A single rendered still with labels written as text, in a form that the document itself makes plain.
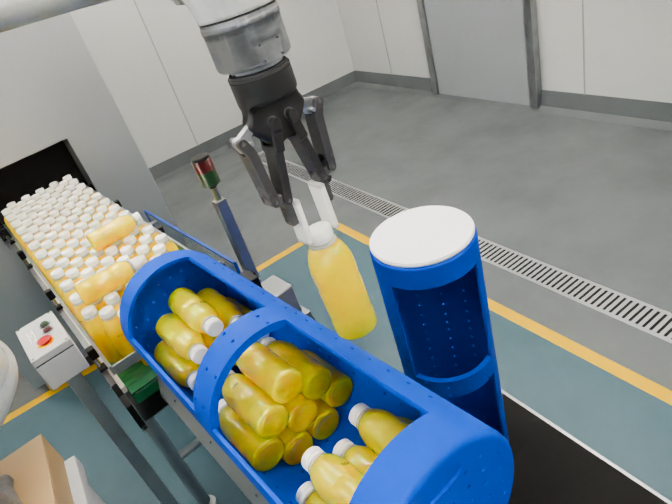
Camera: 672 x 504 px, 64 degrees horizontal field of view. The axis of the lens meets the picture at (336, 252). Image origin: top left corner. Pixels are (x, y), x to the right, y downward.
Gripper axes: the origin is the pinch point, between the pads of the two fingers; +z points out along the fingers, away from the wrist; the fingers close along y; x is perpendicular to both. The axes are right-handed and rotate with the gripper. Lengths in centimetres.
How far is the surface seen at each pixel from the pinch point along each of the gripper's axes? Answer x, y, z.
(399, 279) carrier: 30, 34, 47
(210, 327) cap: 39, -11, 31
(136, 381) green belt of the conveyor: 74, -27, 55
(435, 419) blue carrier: -19.1, -4.1, 24.5
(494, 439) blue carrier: -24.1, 0.5, 29.7
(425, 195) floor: 187, 194, 147
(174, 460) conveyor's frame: 104, -31, 112
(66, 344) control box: 77, -35, 36
